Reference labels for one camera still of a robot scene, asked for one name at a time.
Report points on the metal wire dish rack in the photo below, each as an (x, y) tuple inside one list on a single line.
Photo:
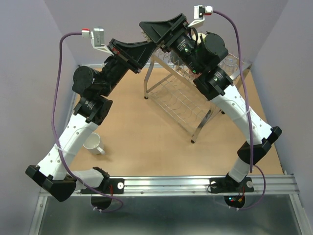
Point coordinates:
[(170, 84)]

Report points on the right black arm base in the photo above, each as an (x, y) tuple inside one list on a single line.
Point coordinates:
[(228, 185)]

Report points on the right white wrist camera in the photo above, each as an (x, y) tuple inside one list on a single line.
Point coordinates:
[(200, 12)]

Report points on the steel-lined brown white cup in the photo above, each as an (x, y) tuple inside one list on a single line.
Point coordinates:
[(199, 37)]

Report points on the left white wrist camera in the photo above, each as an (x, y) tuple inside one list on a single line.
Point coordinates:
[(97, 39)]

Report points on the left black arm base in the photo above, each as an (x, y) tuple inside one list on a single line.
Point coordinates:
[(115, 187)]

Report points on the small grey metal cup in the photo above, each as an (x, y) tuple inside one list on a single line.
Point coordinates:
[(146, 37)]

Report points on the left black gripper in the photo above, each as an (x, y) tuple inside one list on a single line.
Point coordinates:
[(122, 51)]

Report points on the clear glass cup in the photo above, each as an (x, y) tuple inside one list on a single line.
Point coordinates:
[(229, 64)]

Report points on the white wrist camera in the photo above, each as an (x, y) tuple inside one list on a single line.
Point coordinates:
[(97, 39), (200, 12)]

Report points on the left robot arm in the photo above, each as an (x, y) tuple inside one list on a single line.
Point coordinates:
[(52, 172)]

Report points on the white ceramic mug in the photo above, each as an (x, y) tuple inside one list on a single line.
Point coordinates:
[(94, 144)]

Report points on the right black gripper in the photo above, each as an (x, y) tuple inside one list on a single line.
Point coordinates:
[(159, 30)]

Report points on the aluminium front rail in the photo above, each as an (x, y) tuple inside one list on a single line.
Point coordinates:
[(198, 186)]

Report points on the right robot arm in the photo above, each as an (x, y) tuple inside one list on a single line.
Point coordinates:
[(202, 56)]

